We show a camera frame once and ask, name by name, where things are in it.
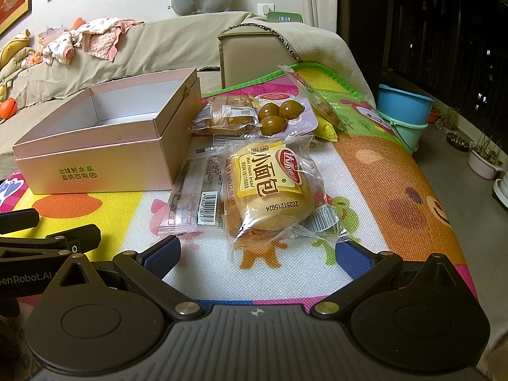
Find dark glass balcony door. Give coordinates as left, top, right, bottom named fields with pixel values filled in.
left=337, top=0, right=508, bottom=104

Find white flower pot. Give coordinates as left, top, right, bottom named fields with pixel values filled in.
left=467, top=131, right=505, bottom=180

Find green plastic bucket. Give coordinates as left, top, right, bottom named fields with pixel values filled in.
left=391, top=121, right=429, bottom=155

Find braised eggs packet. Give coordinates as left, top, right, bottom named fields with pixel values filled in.
left=254, top=91, right=318, bottom=135

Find dark flower pot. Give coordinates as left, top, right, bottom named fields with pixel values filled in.
left=446, top=133, right=471, bottom=151

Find round bread packet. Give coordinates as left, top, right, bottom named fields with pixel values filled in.
left=220, top=140, right=350, bottom=252

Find orange ball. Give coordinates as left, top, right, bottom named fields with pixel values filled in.
left=0, top=97, right=18, bottom=122

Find green digital clock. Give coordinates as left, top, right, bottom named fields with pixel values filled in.
left=267, top=11, right=304, bottom=23

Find white ribbed planter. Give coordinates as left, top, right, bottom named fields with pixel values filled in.
left=492, top=178, right=508, bottom=211

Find yellow snack packet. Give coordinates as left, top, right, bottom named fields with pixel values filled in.
left=278, top=63, right=346, bottom=142

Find pink quilted baby garment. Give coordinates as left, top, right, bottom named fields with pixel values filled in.
left=75, top=18, right=145, bottom=61

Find cream throw blanket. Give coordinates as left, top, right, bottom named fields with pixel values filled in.
left=234, top=12, right=378, bottom=108

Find blue plastic bucket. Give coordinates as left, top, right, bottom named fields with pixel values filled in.
left=377, top=83, right=435, bottom=124

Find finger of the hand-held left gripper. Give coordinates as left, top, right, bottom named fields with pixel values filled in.
left=0, top=208, right=40, bottom=235
left=0, top=224, right=102, bottom=260

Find pink cardboard box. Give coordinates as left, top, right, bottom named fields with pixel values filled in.
left=12, top=67, right=202, bottom=195

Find brown long bread packet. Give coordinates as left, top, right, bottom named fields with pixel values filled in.
left=187, top=95, right=260, bottom=136

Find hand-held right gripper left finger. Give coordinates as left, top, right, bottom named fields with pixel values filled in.
left=59, top=235, right=204, bottom=322

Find white floral baby garment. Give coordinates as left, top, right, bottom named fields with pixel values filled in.
left=42, top=28, right=86, bottom=65

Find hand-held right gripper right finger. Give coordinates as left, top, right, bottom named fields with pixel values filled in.
left=310, top=237, right=463, bottom=320

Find colourful cartoon play mat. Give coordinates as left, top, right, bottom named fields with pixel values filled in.
left=0, top=61, right=479, bottom=314

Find beige sofa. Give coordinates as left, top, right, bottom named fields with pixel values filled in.
left=0, top=10, right=378, bottom=159

